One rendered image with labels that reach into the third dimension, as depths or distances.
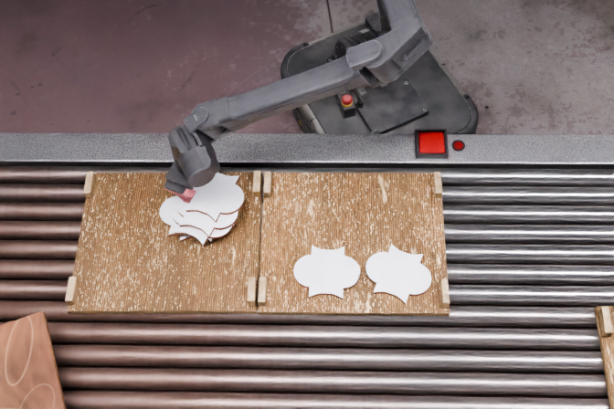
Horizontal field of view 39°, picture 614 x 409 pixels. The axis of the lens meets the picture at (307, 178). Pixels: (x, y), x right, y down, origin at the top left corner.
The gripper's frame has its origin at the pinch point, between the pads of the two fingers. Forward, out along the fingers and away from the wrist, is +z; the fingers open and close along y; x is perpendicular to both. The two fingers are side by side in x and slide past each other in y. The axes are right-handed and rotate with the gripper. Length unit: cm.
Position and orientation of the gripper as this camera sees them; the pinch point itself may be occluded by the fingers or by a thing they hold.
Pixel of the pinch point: (194, 185)
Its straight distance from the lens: 195.0
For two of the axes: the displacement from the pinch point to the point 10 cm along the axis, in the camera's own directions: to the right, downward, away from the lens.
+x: -9.3, -3.2, 2.1
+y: 3.8, -7.9, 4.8
